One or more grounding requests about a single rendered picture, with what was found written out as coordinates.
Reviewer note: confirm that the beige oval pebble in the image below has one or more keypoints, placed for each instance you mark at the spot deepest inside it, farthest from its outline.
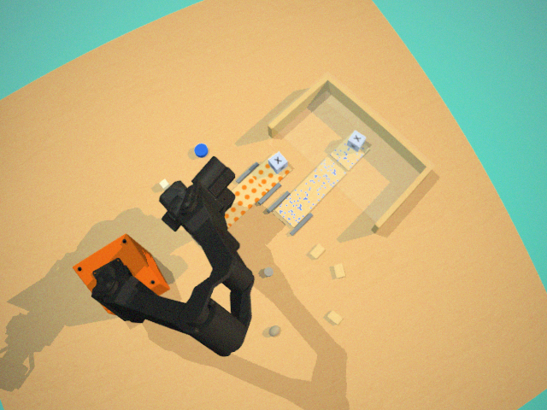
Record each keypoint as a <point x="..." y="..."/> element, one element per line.
<point x="274" y="331"/>

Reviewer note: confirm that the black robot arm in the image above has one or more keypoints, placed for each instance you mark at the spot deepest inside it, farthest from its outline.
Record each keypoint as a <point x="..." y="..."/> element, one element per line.
<point x="201" y="208"/>

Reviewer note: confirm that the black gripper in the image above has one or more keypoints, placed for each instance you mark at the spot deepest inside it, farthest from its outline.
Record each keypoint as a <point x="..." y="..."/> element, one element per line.
<point x="167" y="196"/>

